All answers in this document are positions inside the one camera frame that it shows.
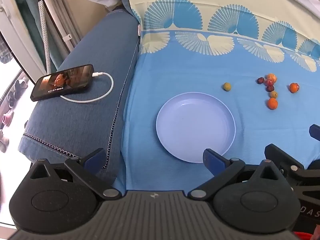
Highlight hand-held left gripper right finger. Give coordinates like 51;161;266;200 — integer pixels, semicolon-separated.
188;148;279;201

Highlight pink slipper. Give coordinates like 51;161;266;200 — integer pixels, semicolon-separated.
1;109;15;126

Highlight blue denim cushion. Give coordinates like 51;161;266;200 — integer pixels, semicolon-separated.
17;10;141;198

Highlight pale blue round plate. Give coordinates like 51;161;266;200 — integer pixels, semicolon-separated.
156;92;236;163

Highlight white pole with clip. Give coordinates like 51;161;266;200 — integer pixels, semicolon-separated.
37;0;84;54

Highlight black smartphone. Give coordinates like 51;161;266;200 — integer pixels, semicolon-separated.
30;64;94;102

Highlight teal curtain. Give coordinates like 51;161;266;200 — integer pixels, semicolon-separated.
12;0;64;73

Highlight white charging cable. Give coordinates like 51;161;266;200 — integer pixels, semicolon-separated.
60;72;114;103

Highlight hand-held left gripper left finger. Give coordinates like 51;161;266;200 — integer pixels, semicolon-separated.
30;148;120;201

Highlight white dotted fabric strip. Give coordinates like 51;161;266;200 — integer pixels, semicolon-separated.
37;0;53;73

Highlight dark shoe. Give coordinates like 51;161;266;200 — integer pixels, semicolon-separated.
14;79;29;90

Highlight blue fan-print bed sheet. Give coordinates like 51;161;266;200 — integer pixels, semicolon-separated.
119;0;320;193

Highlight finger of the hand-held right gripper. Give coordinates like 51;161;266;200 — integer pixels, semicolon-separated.
309;124;320;141
264;143;306;178

